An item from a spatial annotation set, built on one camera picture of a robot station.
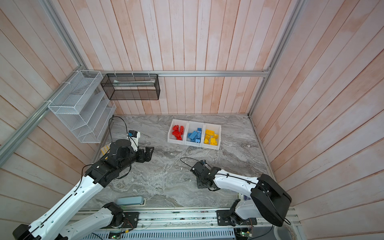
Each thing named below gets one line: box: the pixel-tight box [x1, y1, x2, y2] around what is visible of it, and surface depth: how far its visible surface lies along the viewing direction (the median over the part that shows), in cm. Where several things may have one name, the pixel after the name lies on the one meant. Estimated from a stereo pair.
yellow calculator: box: [101, 144, 111, 156], surface depth 102 cm
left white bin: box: [167, 119, 189, 145], surface depth 107 cm
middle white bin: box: [184, 121, 205, 148], surface depth 103 cm
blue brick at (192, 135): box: [188, 130, 198, 141], surface depth 103 cm
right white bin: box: [201, 123, 222, 150], surface depth 102 cm
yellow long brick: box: [205, 129, 215, 136], surface depth 109 cm
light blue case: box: [117, 196, 146, 207], surface depth 79 cm
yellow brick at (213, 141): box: [210, 137, 218, 146], surface depth 100 cm
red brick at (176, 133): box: [172, 130, 181, 137], surface depth 105 cm
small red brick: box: [174, 133, 184, 141], surface depth 104 cm
